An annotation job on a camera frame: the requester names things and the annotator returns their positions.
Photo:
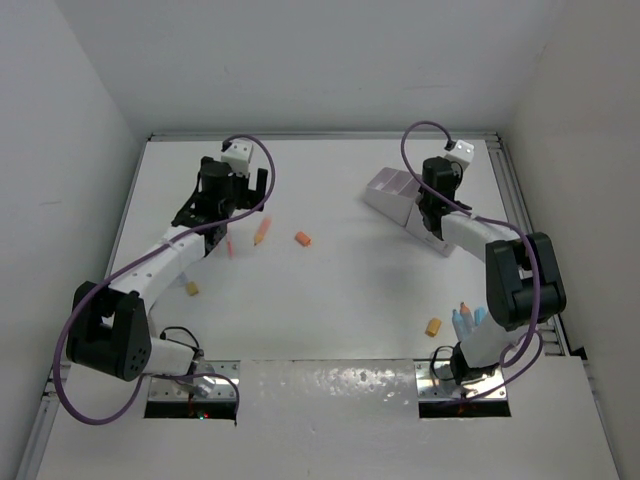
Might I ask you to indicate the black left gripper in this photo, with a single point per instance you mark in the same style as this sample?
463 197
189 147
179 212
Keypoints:
248 196

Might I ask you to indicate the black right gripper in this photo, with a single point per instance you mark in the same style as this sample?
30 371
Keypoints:
457 175

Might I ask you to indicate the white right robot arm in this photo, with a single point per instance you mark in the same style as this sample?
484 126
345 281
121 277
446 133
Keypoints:
523 281

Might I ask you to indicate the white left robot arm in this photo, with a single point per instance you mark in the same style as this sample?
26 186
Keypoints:
112 333

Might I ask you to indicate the white purple desk organizer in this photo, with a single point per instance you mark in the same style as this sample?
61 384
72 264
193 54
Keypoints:
394 193

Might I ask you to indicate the orange fat pencil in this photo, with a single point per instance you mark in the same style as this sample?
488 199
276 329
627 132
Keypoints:
262 230

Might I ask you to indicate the orange marker cap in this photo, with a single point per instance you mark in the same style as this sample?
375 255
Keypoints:
303 239

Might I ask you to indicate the small yellow eraser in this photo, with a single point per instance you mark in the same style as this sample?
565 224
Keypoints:
191 288

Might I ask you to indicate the orange highlighter pen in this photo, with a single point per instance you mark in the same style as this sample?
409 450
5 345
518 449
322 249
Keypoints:
467 316

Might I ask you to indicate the light blue marker cap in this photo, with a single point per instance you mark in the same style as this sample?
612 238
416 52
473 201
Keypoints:
479 314

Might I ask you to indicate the blue highlighter pen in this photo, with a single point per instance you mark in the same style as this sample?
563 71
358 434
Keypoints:
459 325

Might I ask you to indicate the yellow marker cap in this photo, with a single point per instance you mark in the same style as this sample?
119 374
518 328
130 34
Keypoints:
433 327

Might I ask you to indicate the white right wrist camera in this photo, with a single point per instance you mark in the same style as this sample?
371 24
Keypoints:
460 152

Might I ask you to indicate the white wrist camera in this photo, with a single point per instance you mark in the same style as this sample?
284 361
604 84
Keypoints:
460 152
238 157

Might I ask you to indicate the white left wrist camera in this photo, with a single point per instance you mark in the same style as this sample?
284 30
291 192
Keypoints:
238 157

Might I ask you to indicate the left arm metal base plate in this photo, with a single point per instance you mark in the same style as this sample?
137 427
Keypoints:
211 381

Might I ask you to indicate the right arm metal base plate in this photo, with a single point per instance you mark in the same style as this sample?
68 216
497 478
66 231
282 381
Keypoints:
434 385

